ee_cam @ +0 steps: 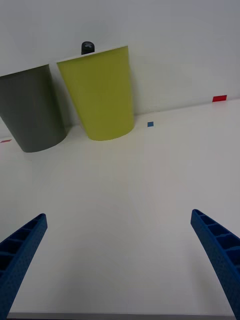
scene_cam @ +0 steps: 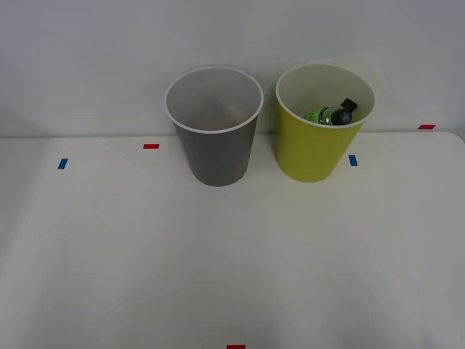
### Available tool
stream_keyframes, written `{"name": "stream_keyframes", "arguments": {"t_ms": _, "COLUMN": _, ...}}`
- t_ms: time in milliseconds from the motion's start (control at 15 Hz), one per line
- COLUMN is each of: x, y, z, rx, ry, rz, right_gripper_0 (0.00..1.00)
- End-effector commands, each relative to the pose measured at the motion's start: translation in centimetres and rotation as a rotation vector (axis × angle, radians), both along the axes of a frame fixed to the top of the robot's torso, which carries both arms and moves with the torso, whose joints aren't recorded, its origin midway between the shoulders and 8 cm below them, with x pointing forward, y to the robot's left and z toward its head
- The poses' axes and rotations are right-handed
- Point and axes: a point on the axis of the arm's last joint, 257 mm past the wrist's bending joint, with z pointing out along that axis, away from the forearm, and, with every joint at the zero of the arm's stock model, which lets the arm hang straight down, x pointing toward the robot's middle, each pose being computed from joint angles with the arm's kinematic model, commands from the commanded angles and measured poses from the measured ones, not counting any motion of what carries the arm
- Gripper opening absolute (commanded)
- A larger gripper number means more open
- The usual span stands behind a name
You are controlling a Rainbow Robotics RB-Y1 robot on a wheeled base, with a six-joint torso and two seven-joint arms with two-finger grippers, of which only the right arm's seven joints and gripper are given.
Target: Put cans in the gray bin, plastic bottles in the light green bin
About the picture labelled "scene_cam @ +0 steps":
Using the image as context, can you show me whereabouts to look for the green bottle with black cap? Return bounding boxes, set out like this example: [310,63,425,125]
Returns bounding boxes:
[303,97,360,127]

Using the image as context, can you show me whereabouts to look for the yellow-green plastic waste bin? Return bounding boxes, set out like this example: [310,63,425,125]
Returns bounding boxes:
[275,63,377,184]

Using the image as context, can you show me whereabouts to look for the red drink can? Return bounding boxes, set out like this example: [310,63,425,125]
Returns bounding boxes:
[198,97,245,127]

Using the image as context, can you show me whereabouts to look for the grey plastic waste bin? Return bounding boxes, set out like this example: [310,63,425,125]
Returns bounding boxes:
[163,65,264,188]

